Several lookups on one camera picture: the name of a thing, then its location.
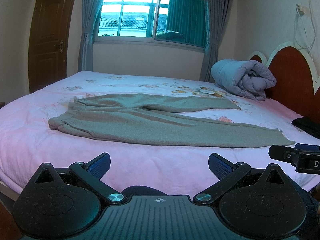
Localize white hanging cable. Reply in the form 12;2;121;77
292;0;317;54

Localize window with white frame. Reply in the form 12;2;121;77
97;0;203;48

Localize grey-green knit pants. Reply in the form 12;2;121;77
48;94;294;148

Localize black cloth on bed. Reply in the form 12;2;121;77
292;117;320;139

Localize rolled grey-blue quilt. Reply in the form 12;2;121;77
211;59;277;100

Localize red wooden headboard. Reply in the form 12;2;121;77
248;42;319;123

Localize grey right curtain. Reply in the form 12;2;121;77
200;0;232;82

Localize teal inner curtain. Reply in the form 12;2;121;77
157;0;207;47

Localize brown wooden door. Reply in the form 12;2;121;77
28;0;74;93

